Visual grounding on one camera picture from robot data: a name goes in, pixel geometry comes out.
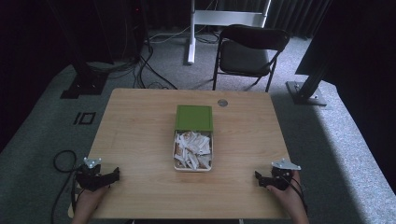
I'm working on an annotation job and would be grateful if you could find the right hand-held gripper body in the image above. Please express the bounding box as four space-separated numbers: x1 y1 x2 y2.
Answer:
269 158 303 191

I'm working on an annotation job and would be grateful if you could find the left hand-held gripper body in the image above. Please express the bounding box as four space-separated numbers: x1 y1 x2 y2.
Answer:
75 156 110 192

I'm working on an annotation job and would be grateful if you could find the person's right hand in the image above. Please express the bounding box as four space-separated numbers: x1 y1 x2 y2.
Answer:
266 170 304 217

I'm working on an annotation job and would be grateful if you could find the person's left hand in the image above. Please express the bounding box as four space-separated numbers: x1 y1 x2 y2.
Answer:
74 184 111 219

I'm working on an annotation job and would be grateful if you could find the white rectangular box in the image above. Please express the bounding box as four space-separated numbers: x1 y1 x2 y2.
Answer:
172 128 215 173

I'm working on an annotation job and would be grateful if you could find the pile of white sachets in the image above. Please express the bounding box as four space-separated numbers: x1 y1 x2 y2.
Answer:
174 131 213 171

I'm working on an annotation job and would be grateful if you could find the green square lid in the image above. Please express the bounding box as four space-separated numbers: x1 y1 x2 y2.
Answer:
174 105 215 133

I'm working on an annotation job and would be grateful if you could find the black stand with metal foot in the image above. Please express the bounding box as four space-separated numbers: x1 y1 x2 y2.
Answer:
285 57 332 107

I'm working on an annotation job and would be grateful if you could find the black stand with square base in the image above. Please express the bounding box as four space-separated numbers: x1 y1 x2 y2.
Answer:
46 0 110 100

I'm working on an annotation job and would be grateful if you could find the black folding chair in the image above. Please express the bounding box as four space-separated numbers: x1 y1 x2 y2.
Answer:
212 23 290 93

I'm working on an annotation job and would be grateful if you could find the dark equipment cabinet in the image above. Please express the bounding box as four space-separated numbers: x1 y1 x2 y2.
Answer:
92 0 151 65

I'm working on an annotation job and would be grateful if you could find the white metal stand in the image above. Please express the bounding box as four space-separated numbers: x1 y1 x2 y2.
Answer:
186 0 273 65

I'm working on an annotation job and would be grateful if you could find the dark cloth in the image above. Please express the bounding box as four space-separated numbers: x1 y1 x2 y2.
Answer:
294 0 396 194

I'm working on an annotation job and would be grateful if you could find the dark curtain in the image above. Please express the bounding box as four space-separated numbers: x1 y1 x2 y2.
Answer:
140 0 332 39

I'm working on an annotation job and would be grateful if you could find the right hand-held gripper black cable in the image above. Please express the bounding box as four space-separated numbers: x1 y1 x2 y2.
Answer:
279 173 310 217

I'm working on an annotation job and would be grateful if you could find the hand-held gripper black cable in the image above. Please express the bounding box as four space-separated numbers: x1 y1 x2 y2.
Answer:
279 173 310 217
50 149 80 224

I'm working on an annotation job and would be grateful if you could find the left hand-held gripper black cable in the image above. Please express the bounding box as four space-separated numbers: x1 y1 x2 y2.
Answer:
50 149 80 224

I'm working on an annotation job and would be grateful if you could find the bundle of black floor cables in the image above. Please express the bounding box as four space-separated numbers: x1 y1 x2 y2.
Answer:
87 45 179 91

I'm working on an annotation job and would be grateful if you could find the white floor cable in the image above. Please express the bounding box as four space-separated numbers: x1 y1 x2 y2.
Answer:
148 25 191 45

